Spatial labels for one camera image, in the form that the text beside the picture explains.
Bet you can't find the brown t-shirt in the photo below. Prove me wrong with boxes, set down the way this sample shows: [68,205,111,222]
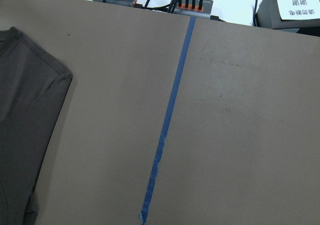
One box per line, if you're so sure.
[0,27,73,225]

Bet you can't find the black box with label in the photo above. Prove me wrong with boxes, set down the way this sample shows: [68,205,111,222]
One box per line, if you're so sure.
[256,0,320,30]

